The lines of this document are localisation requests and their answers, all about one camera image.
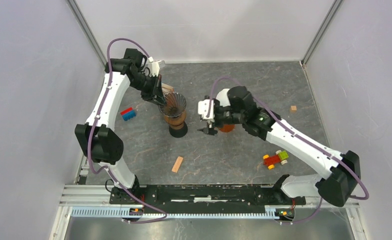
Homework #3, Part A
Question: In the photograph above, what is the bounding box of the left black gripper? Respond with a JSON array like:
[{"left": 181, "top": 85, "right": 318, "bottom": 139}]
[{"left": 129, "top": 73, "right": 167, "bottom": 107}]

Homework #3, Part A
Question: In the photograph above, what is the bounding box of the orange coffee filter box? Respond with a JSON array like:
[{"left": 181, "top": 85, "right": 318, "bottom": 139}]
[{"left": 161, "top": 83, "right": 174, "bottom": 94}]

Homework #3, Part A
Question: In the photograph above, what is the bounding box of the dark smoky glass dripper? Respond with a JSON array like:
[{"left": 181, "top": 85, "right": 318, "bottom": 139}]
[{"left": 158, "top": 92, "right": 187, "bottom": 118}]

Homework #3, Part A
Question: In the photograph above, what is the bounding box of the amber glass carafe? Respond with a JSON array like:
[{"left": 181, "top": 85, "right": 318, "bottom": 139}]
[{"left": 217, "top": 124, "right": 235, "bottom": 133}]

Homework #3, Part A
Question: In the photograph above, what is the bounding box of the dark wooden dripper ring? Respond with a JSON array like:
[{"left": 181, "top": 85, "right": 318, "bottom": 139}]
[{"left": 163, "top": 110, "right": 188, "bottom": 126}]

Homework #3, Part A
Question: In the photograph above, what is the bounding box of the dark red cup carafe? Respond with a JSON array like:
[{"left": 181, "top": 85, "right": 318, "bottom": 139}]
[{"left": 168, "top": 122, "right": 188, "bottom": 138}]

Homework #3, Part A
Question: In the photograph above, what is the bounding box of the white paper coffee filter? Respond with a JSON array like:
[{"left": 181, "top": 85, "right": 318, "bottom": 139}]
[{"left": 215, "top": 88, "right": 231, "bottom": 107}]

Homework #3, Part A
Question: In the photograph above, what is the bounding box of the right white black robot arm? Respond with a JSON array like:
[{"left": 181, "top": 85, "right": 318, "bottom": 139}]
[{"left": 197, "top": 86, "right": 361, "bottom": 207}]

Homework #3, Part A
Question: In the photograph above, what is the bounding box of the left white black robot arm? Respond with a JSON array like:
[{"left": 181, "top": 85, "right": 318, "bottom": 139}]
[{"left": 74, "top": 48, "right": 166, "bottom": 204}]

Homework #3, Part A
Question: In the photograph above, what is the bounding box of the blue red toy block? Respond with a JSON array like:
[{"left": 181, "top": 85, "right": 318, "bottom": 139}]
[{"left": 120, "top": 107, "right": 137, "bottom": 122}]

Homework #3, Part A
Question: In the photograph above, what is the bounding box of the long wooden block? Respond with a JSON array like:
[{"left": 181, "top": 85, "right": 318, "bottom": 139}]
[{"left": 171, "top": 156, "right": 184, "bottom": 173}]

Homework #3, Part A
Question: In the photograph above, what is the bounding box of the red green toy car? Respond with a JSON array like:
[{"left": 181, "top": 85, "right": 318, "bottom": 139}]
[{"left": 262, "top": 150, "right": 289, "bottom": 170}]

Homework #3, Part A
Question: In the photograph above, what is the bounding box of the small wooden cube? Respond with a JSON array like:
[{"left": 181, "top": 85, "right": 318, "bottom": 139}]
[{"left": 290, "top": 105, "right": 297, "bottom": 113}]

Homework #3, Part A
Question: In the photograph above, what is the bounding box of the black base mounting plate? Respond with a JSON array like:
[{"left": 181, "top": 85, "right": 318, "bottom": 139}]
[{"left": 109, "top": 184, "right": 307, "bottom": 215}]

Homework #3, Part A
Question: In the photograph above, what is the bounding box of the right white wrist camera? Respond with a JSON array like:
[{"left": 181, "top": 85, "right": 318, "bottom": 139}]
[{"left": 197, "top": 99, "right": 214, "bottom": 123}]

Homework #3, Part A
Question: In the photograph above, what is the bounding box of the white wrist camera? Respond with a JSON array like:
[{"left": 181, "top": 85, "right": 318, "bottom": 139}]
[
  {"left": 147, "top": 56, "right": 166, "bottom": 77},
  {"left": 197, "top": 99, "right": 214, "bottom": 123}
]

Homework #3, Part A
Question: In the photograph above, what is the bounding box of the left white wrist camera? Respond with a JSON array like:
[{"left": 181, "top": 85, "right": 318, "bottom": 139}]
[{"left": 147, "top": 56, "right": 166, "bottom": 77}]

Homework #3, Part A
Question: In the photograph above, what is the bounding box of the white slotted cable duct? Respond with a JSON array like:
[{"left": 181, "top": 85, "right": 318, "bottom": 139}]
[{"left": 70, "top": 206, "right": 284, "bottom": 220}]

